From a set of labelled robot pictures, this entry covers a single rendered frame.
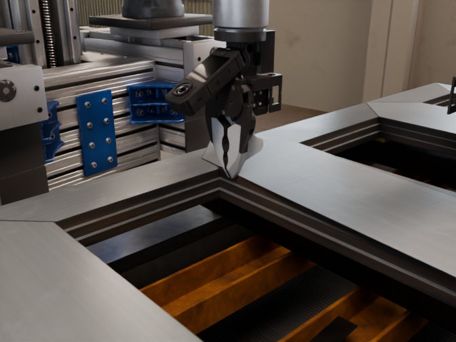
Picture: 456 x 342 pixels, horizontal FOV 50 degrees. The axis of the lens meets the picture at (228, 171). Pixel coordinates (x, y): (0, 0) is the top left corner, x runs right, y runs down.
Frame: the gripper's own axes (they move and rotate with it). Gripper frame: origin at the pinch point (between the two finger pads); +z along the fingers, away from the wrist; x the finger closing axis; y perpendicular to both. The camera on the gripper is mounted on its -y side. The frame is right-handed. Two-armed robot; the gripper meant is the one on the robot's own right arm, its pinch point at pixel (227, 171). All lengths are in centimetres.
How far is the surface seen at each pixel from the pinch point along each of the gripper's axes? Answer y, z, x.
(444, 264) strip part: 0.1, 0.7, -32.9
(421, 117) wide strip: 52, 0, -3
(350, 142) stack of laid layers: 33.7, 3.3, 1.6
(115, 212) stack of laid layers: -17.4, 2.2, 2.9
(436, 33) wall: 320, 12, 125
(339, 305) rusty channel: 2.4, 14.2, -19.6
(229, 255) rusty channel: 0.6, 14.8, 0.4
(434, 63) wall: 320, 33, 123
